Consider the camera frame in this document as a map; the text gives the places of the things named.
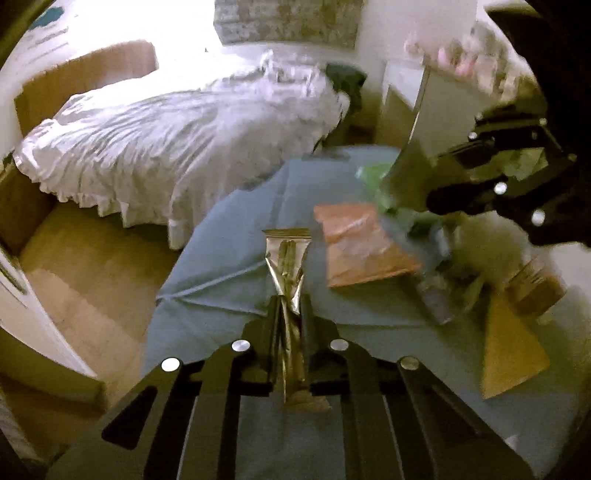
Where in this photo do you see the brown jar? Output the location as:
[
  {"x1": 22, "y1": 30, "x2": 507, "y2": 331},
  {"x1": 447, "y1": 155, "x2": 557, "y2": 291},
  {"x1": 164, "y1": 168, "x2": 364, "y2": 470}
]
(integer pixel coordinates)
[{"x1": 503, "y1": 256, "x2": 568, "y2": 319}]

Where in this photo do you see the green plastic bag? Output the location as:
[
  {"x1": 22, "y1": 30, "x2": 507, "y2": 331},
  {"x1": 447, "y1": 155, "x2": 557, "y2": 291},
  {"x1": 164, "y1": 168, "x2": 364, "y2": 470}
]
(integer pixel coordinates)
[{"x1": 355, "y1": 162, "x2": 444, "y2": 236}]

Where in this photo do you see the bed with white duvet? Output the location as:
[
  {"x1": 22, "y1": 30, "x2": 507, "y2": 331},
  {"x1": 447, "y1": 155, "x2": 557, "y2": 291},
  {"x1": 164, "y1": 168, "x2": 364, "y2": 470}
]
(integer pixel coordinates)
[{"x1": 13, "y1": 48, "x2": 352, "y2": 250}]

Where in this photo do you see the yellow paper envelope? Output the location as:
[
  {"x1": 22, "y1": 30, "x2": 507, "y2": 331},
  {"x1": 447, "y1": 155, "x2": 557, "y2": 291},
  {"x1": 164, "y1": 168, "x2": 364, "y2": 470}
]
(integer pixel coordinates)
[{"x1": 480, "y1": 293, "x2": 552, "y2": 400}]

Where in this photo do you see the dark green cloth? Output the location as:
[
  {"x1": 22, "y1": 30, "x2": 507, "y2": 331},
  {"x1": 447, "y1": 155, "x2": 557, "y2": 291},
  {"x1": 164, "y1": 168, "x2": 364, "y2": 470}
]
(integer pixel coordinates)
[{"x1": 325, "y1": 64, "x2": 368, "y2": 116}]

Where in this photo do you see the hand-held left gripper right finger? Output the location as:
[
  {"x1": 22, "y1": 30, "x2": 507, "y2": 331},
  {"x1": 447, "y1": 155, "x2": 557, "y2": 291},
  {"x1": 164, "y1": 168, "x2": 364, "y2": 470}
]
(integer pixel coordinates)
[{"x1": 300, "y1": 291, "x2": 536, "y2": 480}]

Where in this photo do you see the white cabinet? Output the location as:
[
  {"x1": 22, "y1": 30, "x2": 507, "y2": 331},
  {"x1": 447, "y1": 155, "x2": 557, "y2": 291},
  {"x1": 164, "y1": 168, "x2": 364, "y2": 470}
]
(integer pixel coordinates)
[{"x1": 374, "y1": 60, "x2": 467, "y2": 148}]

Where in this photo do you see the grey patterned window blind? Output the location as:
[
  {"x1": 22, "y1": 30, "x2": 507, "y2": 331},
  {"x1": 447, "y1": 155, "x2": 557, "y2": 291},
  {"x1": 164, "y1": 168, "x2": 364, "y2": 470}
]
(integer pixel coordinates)
[{"x1": 215, "y1": 0, "x2": 363, "y2": 47}]

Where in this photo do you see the pink soft toy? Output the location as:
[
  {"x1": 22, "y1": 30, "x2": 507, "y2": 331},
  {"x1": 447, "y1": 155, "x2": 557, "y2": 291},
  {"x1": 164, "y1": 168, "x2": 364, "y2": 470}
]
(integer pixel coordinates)
[{"x1": 434, "y1": 44, "x2": 478, "y2": 77}]

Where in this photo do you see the orange snack packet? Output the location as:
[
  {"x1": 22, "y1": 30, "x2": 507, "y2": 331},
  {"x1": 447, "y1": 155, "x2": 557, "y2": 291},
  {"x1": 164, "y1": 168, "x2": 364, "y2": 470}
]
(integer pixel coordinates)
[{"x1": 313, "y1": 202, "x2": 423, "y2": 289}]

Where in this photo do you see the white wardrobe door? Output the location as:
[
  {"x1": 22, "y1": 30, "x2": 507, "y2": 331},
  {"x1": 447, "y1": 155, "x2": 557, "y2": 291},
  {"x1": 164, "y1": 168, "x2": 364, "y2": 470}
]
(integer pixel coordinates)
[{"x1": 0, "y1": 240, "x2": 107, "y2": 407}]

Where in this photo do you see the blue cloud wall sticker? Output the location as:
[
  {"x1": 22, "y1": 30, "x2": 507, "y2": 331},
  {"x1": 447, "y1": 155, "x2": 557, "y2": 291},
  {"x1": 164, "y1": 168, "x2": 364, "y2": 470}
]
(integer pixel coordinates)
[{"x1": 28, "y1": 8, "x2": 66, "y2": 29}]

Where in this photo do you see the gold foil wrapper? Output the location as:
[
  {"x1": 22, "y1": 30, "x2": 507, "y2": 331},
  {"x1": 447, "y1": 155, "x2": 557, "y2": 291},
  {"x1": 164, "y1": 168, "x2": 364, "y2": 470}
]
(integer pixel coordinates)
[{"x1": 262, "y1": 227, "x2": 333, "y2": 414}]

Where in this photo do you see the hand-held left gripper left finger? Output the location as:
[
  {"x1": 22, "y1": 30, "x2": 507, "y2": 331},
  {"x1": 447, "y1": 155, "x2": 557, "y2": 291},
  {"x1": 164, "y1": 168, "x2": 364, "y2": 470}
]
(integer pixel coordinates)
[{"x1": 46, "y1": 295, "x2": 284, "y2": 480}]

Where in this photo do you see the blue tablecloth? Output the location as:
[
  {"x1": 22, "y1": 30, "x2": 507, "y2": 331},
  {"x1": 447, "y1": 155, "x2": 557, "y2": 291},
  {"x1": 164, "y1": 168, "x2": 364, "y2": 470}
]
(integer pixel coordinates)
[{"x1": 143, "y1": 145, "x2": 583, "y2": 480}]

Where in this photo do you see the wooden bed headboard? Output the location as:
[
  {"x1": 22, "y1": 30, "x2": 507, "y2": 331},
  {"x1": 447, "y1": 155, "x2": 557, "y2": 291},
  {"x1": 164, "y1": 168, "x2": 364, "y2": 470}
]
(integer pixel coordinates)
[{"x1": 14, "y1": 39, "x2": 160, "y2": 139}]

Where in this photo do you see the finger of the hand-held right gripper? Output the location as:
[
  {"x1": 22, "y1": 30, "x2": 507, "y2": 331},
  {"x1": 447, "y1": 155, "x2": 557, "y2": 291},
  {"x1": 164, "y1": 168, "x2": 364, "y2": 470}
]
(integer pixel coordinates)
[
  {"x1": 436, "y1": 104, "x2": 578, "y2": 185},
  {"x1": 426, "y1": 173, "x2": 591, "y2": 247}
]

